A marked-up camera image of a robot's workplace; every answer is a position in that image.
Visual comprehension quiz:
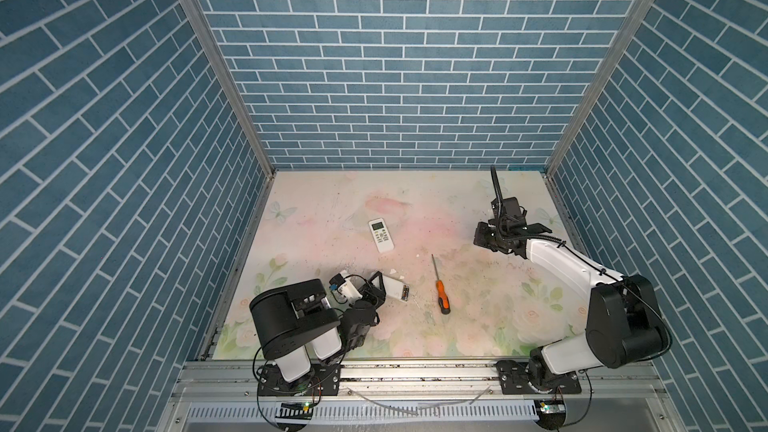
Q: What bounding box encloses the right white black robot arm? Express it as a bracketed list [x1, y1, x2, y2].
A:
[474, 197, 673, 379]

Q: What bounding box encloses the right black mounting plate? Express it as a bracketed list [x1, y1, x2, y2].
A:
[495, 358, 582, 395]

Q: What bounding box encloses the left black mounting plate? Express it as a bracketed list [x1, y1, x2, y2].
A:
[255, 364, 342, 397]

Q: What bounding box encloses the white perforated cable duct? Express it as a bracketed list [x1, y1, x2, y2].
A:
[186, 400, 539, 426]

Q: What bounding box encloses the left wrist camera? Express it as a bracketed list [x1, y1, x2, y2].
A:
[329, 270, 363, 305]

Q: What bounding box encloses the white remote control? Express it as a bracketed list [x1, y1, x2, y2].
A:
[368, 218, 394, 254]
[383, 277, 410, 302]

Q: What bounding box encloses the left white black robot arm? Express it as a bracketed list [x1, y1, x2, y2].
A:
[249, 272, 387, 394]

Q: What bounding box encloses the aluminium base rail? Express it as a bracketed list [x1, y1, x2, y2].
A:
[158, 359, 684, 431]

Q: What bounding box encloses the black mounting plate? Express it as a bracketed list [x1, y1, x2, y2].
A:
[495, 358, 582, 395]
[255, 364, 342, 397]

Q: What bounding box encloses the orange handled screwdriver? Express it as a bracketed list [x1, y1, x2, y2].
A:
[431, 255, 451, 315]

